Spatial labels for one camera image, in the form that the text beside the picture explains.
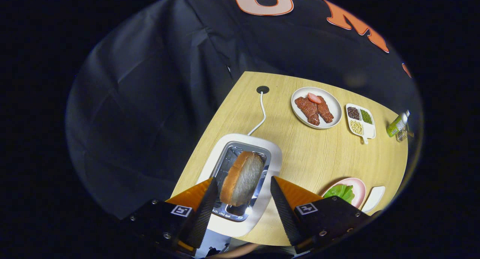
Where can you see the white round meat plate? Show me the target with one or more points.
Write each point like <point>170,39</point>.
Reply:
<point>335,105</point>

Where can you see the rounded brown-crust bread slice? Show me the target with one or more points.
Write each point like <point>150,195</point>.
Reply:
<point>243,180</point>

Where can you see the brown meat strip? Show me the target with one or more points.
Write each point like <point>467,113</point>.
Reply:
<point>308,110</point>
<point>325,111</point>

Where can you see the pile of yellow soybeans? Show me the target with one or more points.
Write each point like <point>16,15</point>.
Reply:
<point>356,127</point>

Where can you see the green lettuce leaf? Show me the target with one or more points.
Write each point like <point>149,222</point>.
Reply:
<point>339,192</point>

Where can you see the pink round plate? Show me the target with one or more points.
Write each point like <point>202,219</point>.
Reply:
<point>360,189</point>

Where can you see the white divided dish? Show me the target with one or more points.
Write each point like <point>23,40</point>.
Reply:
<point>369,130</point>

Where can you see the pile of dark beans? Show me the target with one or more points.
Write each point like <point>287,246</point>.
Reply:
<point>353,113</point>

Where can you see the green and silver bottle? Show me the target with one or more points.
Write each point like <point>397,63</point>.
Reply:
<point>395,126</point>

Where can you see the pile of green beans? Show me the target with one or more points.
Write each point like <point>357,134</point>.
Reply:
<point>366,116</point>

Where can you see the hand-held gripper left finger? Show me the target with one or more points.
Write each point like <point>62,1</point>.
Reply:
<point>204,214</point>

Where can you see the small white plate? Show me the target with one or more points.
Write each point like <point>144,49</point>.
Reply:
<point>374,197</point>

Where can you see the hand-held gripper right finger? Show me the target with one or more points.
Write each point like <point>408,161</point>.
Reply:
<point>287,214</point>

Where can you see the white toaster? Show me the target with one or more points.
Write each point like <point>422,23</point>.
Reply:
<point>273,157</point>

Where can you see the pink sausage slice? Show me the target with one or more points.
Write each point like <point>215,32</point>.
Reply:
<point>314,98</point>

